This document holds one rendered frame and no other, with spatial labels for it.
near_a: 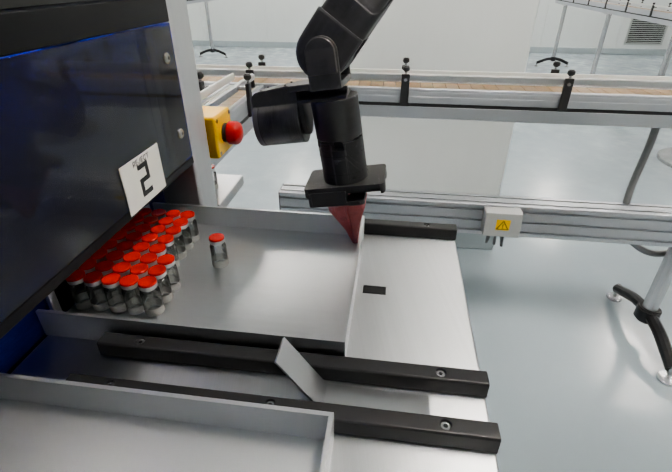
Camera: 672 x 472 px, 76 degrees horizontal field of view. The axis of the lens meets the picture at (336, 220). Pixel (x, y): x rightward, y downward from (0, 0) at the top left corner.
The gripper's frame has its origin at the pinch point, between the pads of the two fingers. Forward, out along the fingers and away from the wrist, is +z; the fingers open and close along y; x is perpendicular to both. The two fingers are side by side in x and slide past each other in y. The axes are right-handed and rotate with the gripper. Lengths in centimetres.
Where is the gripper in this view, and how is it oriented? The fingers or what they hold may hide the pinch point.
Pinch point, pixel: (355, 236)
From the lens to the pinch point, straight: 60.6
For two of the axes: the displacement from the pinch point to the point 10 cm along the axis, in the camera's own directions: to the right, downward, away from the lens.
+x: -1.4, 4.9, -8.6
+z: 1.5, 8.7, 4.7
